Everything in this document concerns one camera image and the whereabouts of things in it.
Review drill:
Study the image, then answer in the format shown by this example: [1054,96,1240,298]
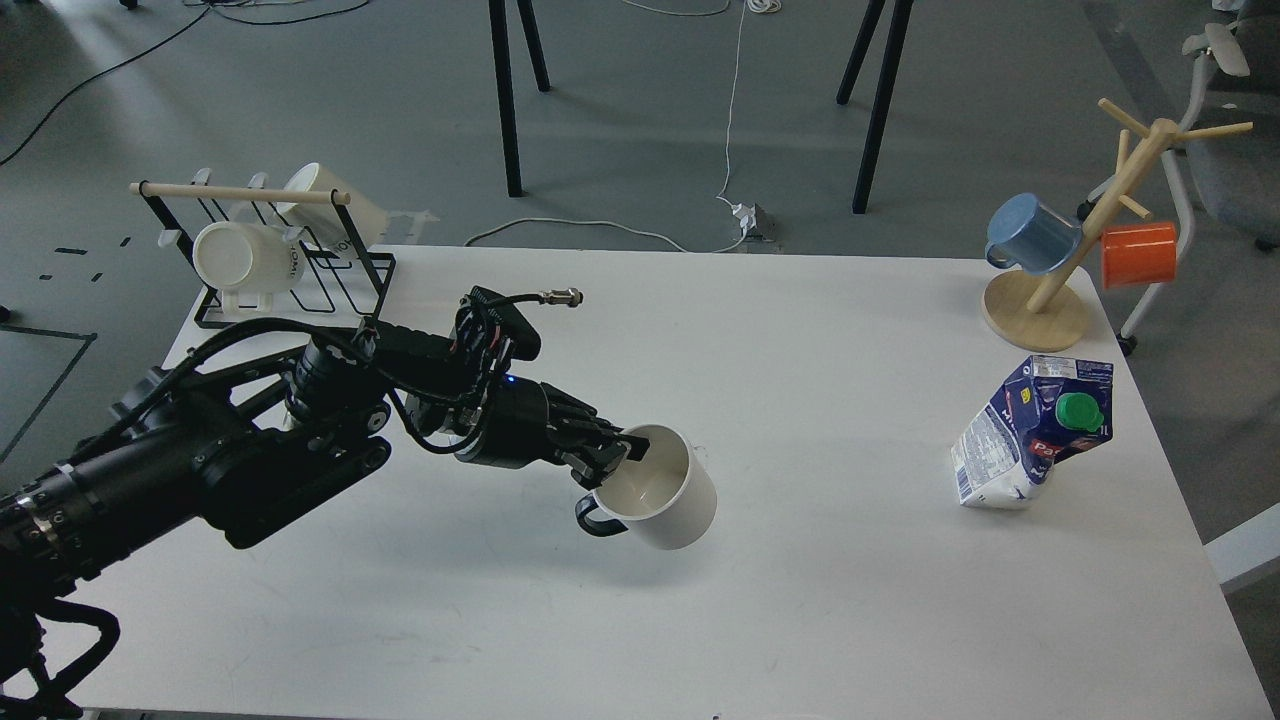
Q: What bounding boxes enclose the white mug black handle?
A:
[575,424,718,550]

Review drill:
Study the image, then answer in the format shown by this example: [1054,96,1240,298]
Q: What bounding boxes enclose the black floor cable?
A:
[0,0,371,168]

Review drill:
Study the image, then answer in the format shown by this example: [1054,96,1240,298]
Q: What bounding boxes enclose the blue milk carton green cap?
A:
[950,354,1114,510]

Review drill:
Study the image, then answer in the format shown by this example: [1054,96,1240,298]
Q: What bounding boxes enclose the wooden mug tree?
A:
[982,97,1253,354]

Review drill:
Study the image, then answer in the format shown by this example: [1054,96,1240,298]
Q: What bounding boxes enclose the black stand legs right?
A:
[835,1,915,215]

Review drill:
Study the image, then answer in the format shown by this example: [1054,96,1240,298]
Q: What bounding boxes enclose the black wire mug rack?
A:
[131,174,396,329]

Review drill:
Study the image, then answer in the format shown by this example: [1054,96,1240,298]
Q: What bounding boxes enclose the grey office chair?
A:
[1076,0,1280,357]

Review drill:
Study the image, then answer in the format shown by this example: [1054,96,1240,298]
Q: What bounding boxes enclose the white mug lying front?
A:
[193,222,306,313]

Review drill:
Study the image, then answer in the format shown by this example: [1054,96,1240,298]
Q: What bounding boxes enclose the white mug lying rear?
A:
[275,161,389,263]

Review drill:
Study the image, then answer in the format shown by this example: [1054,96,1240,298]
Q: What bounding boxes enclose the black stand legs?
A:
[486,1,550,199]
[835,1,915,215]

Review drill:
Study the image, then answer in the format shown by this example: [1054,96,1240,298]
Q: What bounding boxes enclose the white mug lying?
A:
[193,222,306,313]
[275,161,389,263]

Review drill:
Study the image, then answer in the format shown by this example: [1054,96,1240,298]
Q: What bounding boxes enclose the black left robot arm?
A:
[1,286,650,719]

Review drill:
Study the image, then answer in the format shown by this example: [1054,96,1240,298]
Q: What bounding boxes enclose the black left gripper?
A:
[454,380,652,489]

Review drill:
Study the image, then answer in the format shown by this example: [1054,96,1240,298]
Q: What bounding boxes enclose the black stand legs left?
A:
[486,1,550,199]

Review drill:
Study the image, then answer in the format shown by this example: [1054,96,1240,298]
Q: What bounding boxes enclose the white power cable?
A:
[463,0,786,252]

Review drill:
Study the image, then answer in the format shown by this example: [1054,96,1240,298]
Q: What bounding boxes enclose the blue mug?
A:
[986,192,1083,275]

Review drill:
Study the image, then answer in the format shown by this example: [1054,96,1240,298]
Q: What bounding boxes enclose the orange mug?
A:
[1100,222,1178,290]

